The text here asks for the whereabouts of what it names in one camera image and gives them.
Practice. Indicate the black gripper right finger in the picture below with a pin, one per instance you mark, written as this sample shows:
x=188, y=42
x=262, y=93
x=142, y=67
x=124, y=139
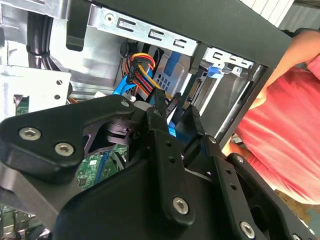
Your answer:
x=225, y=180

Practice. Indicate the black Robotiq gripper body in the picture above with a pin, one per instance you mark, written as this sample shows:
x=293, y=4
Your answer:
x=120, y=205

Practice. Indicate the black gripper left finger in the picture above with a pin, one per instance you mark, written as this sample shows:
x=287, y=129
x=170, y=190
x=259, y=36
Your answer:
x=50, y=140

